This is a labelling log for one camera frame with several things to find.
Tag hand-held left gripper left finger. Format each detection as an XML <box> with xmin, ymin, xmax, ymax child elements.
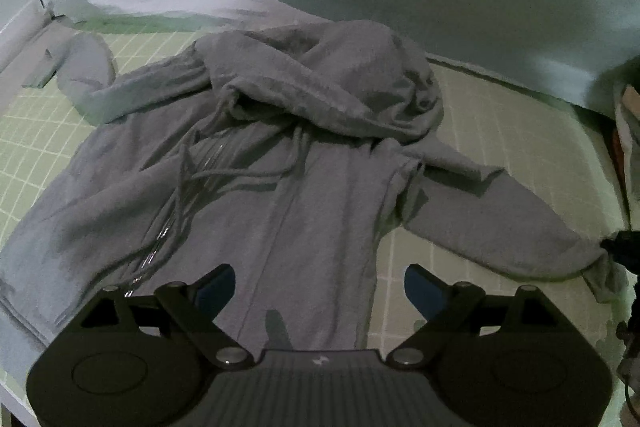
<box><xmin>77</xmin><ymin>263</ymin><xmax>251</xmax><ymax>368</ymax></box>

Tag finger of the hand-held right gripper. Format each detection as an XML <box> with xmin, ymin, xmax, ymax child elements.
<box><xmin>601</xmin><ymin>231</ymin><xmax>640</xmax><ymax>267</ymax></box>

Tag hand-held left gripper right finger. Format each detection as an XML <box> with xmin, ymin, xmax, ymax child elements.
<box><xmin>385</xmin><ymin>263</ymin><xmax>559</xmax><ymax>368</ymax></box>

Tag grey hoodie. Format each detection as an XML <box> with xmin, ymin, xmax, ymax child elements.
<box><xmin>0</xmin><ymin>19</ymin><xmax>628</xmax><ymax>353</ymax></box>

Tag pile of clothes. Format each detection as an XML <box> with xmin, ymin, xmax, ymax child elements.
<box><xmin>612</xmin><ymin>81</ymin><xmax>640</xmax><ymax>208</ymax></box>

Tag green grid bed sheet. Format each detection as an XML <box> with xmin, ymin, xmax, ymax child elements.
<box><xmin>0</xmin><ymin>27</ymin><xmax>640</xmax><ymax>410</ymax></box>

